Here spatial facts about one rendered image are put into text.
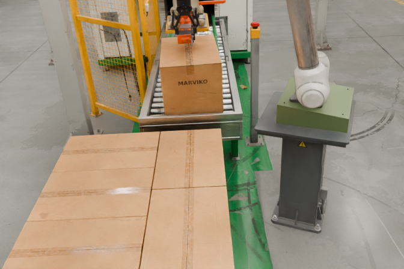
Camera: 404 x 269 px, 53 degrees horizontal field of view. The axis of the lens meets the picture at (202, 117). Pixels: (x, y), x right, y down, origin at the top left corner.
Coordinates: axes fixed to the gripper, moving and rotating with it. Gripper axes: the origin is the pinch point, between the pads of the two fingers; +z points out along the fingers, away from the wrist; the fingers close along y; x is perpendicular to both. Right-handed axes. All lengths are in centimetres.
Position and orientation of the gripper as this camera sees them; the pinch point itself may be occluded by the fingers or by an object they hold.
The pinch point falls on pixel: (186, 35)
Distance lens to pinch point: 228.6
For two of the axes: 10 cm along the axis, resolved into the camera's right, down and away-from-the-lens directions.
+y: -10.0, 0.5, 0.2
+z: 0.5, 8.7, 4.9
